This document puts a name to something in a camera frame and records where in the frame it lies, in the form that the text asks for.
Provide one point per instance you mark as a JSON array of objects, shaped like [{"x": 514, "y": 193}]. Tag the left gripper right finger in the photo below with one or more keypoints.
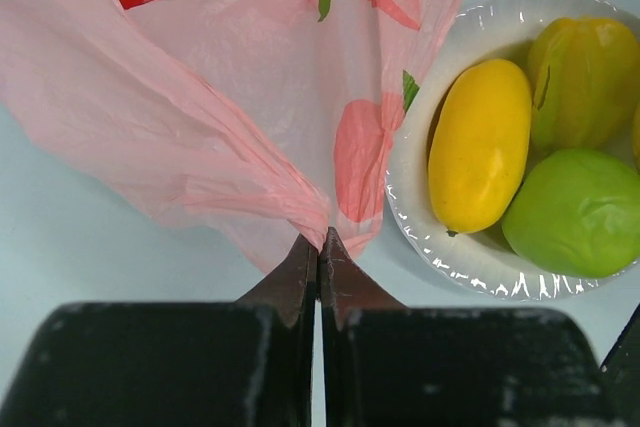
[{"x": 387, "y": 364}]

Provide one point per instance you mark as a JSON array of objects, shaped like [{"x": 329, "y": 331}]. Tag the yellow fake mango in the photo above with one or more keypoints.
[{"x": 480, "y": 146}]

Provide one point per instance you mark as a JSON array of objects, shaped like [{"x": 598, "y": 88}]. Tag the white paper plate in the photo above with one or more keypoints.
[{"x": 480, "y": 262}]

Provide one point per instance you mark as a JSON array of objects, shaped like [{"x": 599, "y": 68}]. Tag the green fake apple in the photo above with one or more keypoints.
[{"x": 576, "y": 214}]

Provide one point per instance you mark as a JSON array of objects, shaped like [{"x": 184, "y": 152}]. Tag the pink plastic bag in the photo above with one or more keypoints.
[{"x": 264, "y": 119}]

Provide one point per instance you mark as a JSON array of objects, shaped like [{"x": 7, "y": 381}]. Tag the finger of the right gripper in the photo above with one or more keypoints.
[{"x": 621, "y": 371}]

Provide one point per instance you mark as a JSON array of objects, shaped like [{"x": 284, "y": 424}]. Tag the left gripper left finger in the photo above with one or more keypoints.
[{"x": 241, "y": 363}]

